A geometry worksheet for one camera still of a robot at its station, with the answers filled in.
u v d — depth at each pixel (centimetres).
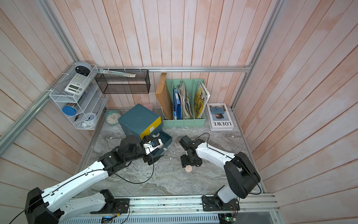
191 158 73
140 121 84
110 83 104
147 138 67
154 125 84
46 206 39
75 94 70
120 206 73
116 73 91
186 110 101
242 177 43
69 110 77
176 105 94
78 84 78
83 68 80
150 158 63
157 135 98
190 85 107
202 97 100
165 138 100
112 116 103
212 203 73
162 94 84
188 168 85
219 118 108
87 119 87
